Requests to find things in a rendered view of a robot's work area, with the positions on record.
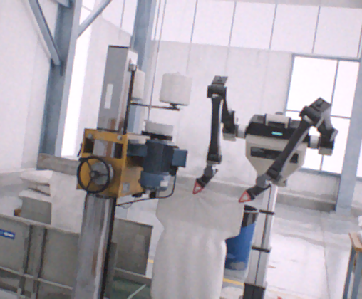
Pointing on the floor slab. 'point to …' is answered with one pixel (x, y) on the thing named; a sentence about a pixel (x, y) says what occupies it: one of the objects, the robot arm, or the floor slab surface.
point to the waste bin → (241, 240)
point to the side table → (356, 265)
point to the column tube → (93, 203)
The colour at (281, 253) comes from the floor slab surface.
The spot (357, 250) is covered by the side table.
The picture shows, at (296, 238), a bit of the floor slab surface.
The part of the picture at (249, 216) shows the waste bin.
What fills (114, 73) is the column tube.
